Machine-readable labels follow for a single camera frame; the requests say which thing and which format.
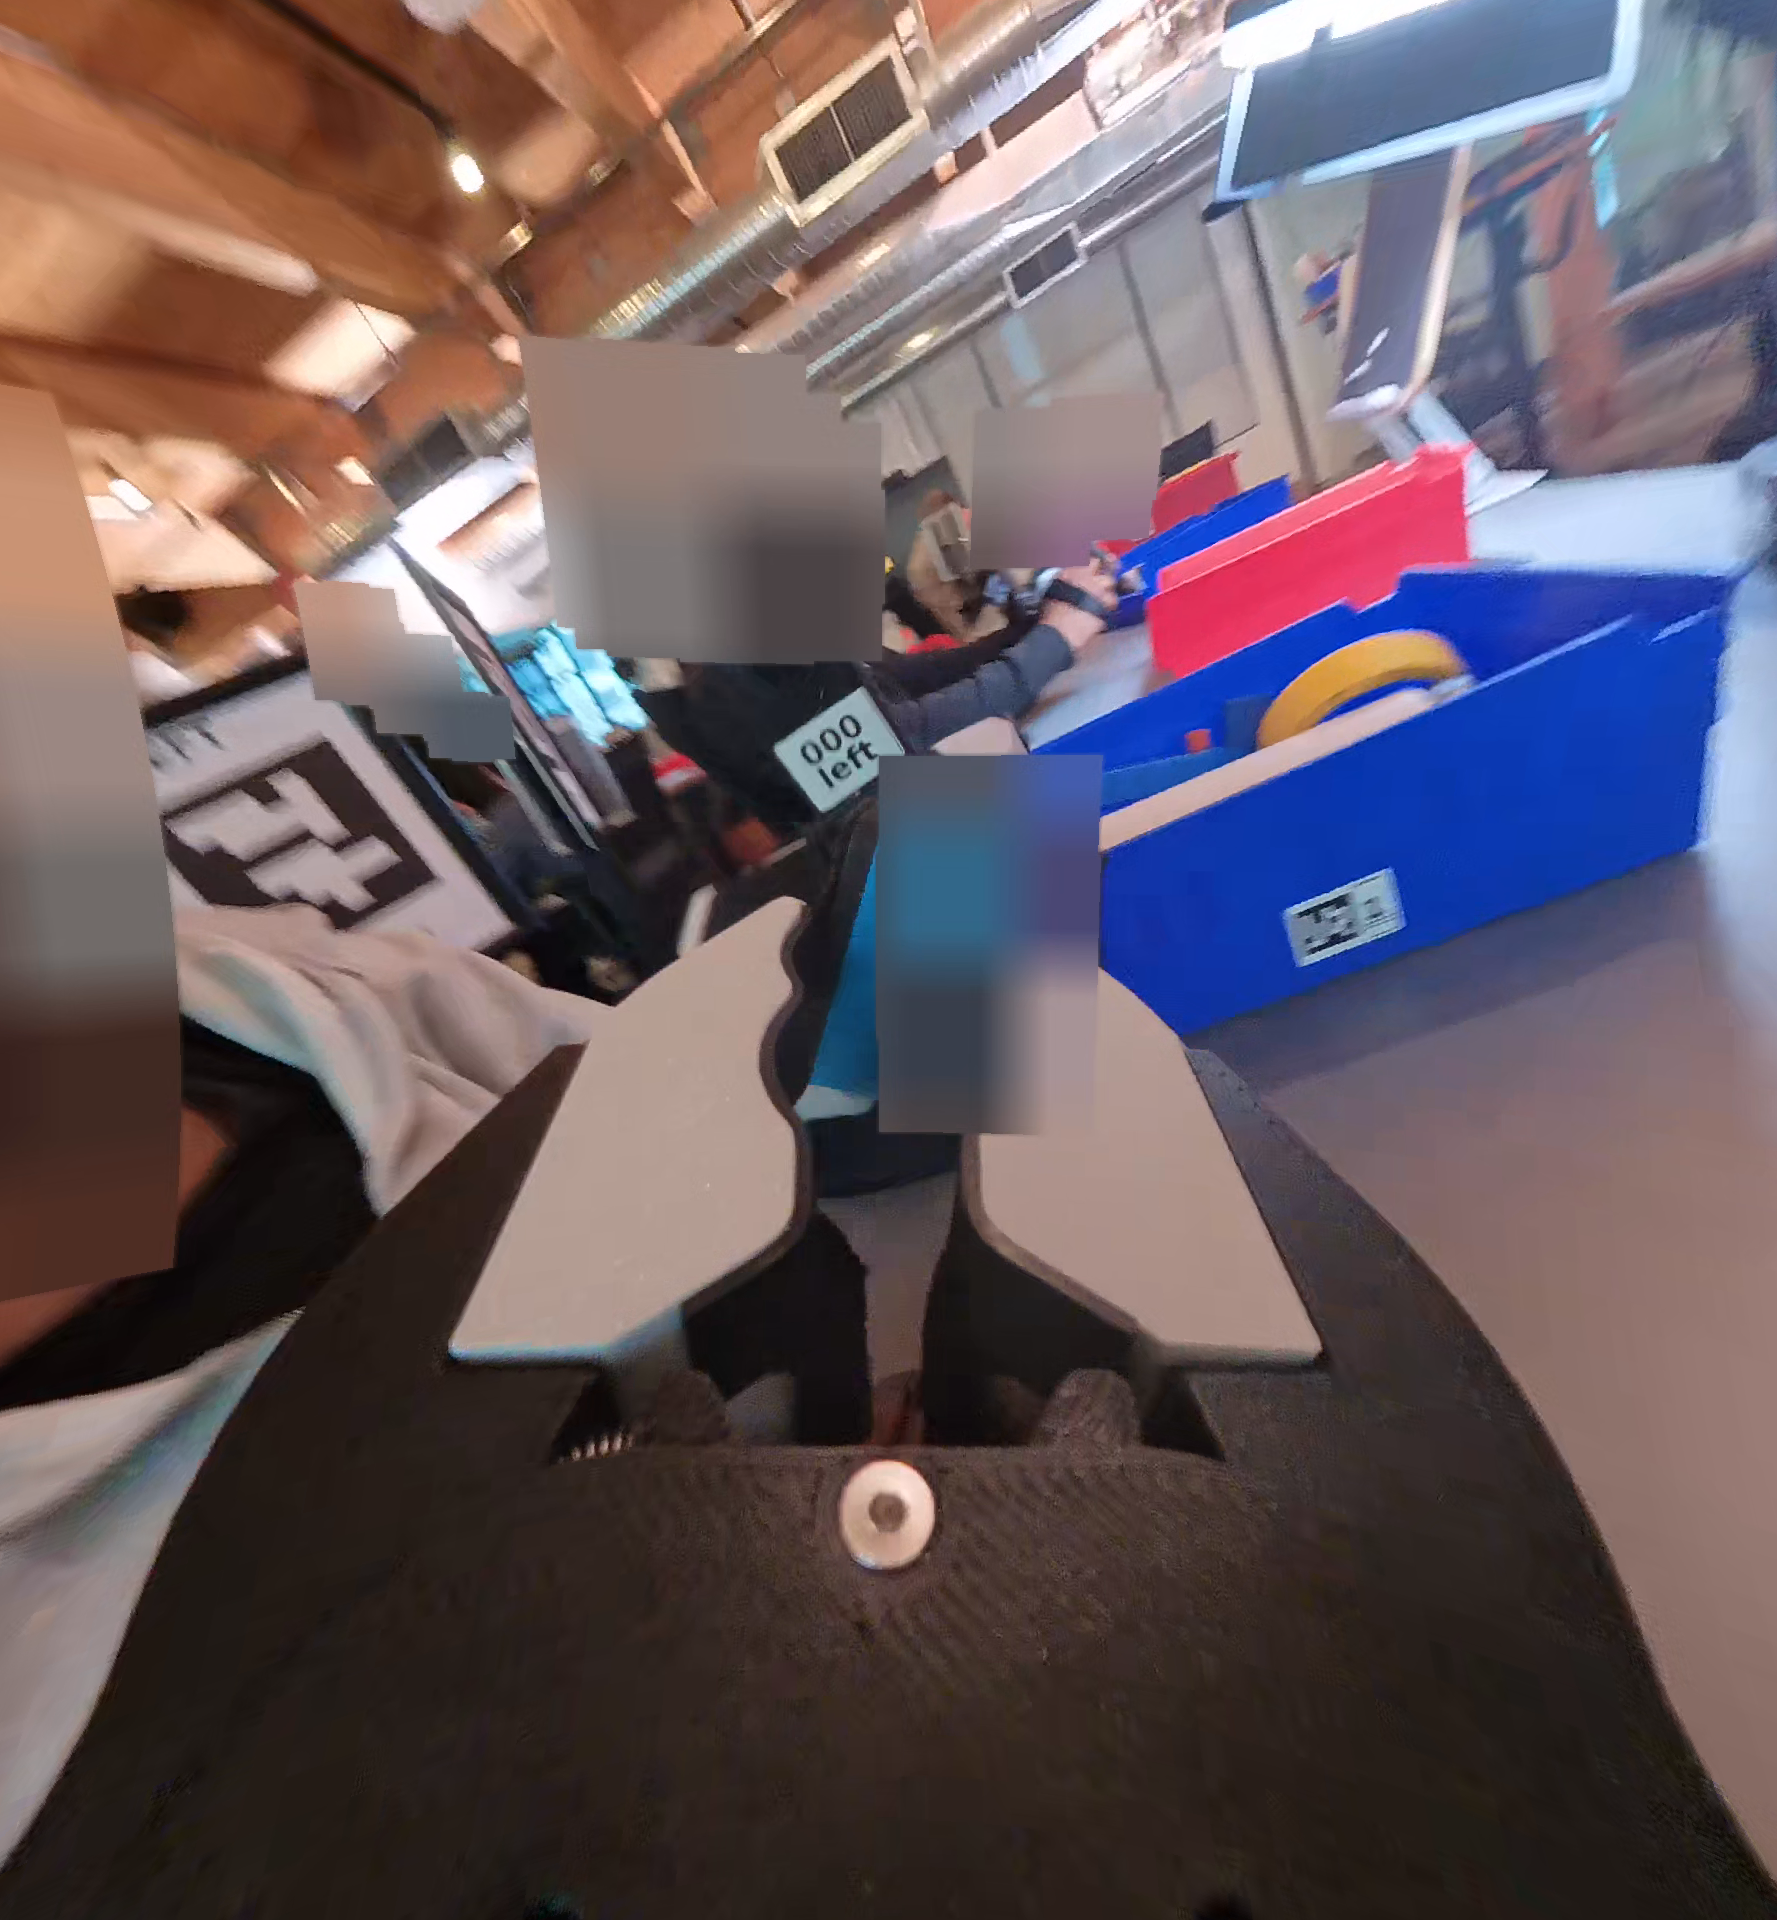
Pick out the yellow tape roll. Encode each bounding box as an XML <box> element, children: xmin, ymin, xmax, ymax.
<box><xmin>1254</xmin><ymin>629</ymin><xmax>1469</xmax><ymax>754</ymax></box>

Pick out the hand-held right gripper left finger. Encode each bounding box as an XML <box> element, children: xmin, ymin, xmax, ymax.
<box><xmin>447</xmin><ymin>897</ymin><xmax>815</xmax><ymax>1368</ymax></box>

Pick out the light panel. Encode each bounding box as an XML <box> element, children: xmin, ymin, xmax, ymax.
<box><xmin>1211</xmin><ymin>0</ymin><xmax>1650</xmax><ymax>207</ymax></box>

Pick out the light blue block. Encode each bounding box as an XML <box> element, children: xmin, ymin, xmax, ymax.
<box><xmin>805</xmin><ymin>897</ymin><xmax>884</xmax><ymax>1123</ymax></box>

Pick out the black overhead pole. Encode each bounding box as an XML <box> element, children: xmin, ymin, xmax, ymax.
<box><xmin>382</xmin><ymin>529</ymin><xmax>607</xmax><ymax>861</ymax></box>

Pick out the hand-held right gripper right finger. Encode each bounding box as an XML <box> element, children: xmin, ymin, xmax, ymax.
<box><xmin>953</xmin><ymin>973</ymin><xmax>1325</xmax><ymax>1368</ymax></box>

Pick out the red plastic bin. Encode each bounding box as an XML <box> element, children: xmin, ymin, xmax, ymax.
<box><xmin>1143</xmin><ymin>445</ymin><xmax>1474</xmax><ymax>680</ymax></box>
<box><xmin>1152</xmin><ymin>445</ymin><xmax>1252</xmax><ymax>531</ymax></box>

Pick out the blue plastic bin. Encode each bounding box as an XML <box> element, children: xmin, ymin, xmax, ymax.
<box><xmin>1027</xmin><ymin>566</ymin><xmax>1739</xmax><ymax>1041</ymax></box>

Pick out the white neighbouring desk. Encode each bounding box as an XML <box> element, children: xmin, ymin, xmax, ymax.
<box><xmin>1010</xmin><ymin>612</ymin><xmax>1176</xmax><ymax>756</ymax></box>

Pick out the black board with wooden rim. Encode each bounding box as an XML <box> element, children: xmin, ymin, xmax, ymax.
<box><xmin>1326</xmin><ymin>148</ymin><xmax>1478</xmax><ymax>426</ymax></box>

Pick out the person's black shirt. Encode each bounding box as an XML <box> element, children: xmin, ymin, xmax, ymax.
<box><xmin>0</xmin><ymin>1020</ymin><xmax>387</xmax><ymax>1419</ymax></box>

